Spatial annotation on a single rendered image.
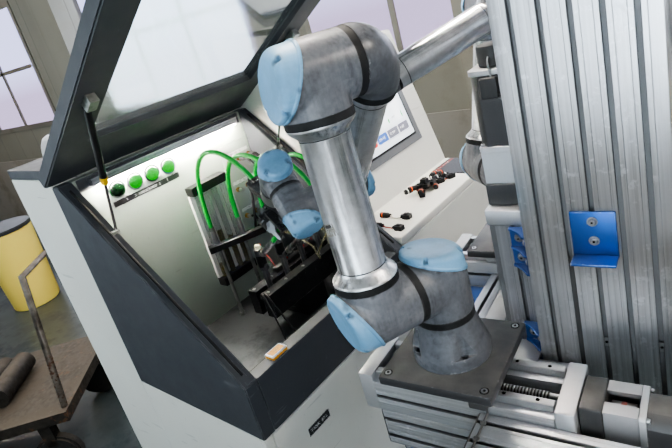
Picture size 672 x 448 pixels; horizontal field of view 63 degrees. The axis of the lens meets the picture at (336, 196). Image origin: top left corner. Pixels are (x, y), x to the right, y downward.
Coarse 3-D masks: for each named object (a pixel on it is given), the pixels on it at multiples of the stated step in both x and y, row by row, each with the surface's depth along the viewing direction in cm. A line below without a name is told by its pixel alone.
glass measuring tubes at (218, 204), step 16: (224, 176) 182; (192, 192) 173; (208, 192) 179; (224, 192) 184; (192, 208) 178; (208, 208) 180; (224, 208) 186; (224, 224) 185; (208, 240) 182; (224, 256) 187; (240, 256) 189; (224, 272) 185; (240, 272) 189
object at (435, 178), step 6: (432, 174) 209; (438, 174) 210; (444, 174) 212; (450, 174) 209; (420, 180) 203; (426, 180) 203; (432, 180) 205; (438, 180) 207; (444, 180) 208; (414, 186) 202; (420, 186) 203; (426, 186) 201; (438, 186) 204; (408, 192) 201; (420, 192) 197
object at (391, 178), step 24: (408, 96) 226; (264, 120) 190; (288, 144) 188; (432, 144) 231; (384, 168) 207; (408, 168) 217; (384, 192) 204; (480, 192) 213; (456, 216) 199; (480, 216) 214; (408, 240) 177; (456, 240) 200
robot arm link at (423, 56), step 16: (480, 0) 125; (464, 16) 124; (480, 16) 123; (432, 32) 125; (448, 32) 123; (464, 32) 123; (480, 32) 124; (416, 48) 123; (432, 48) 123; (448, 48) 123; (464, 48) 125; (400, 64) 123; (416, 64) 123; (432, 64) 124; (400, 80) 123
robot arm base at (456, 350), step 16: (464, 320) 100; (480, 320) 104; (416, 336) 106; (432, 336) 101; (448, 336) 100; (464, 336) 100; (480, 336) 102; (416, 352) 105; (432, 352) 101; (448, 352) 100; (464, 352) 101; (480, 352) 101; (432, 368) 102; (448, 368) 100; (464, 368) 100
